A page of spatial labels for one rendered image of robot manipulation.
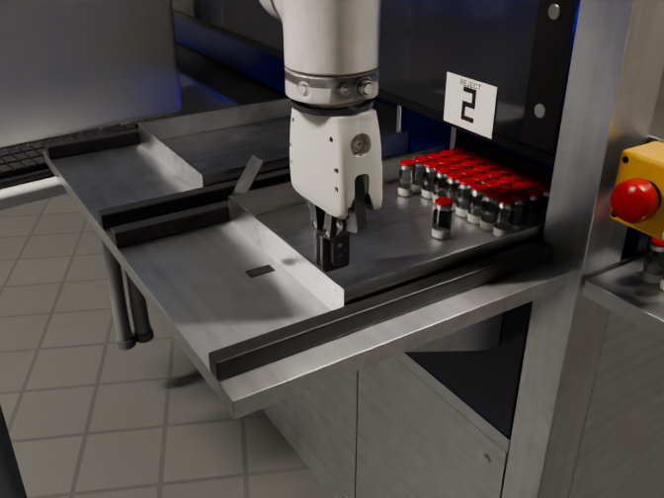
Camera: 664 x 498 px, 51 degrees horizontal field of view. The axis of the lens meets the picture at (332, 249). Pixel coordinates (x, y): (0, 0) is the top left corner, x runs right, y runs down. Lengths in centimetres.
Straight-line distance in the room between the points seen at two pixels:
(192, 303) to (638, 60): 49
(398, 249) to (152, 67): 89
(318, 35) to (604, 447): 69
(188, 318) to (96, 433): 127
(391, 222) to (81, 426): 129
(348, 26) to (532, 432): 57
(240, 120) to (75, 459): 101
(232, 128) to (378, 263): 52
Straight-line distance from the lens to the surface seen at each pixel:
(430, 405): 110
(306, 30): 60
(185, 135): 119
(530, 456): 96
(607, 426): 102
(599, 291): 78
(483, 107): 84
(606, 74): 72
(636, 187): 68
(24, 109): 147
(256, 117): 123
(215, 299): 71
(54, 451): 193
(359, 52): 60
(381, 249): 80
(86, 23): 148
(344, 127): 61
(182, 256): 80
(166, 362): 213
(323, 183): 64
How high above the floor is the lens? 125
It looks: 28 degrees down
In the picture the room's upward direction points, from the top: straight up
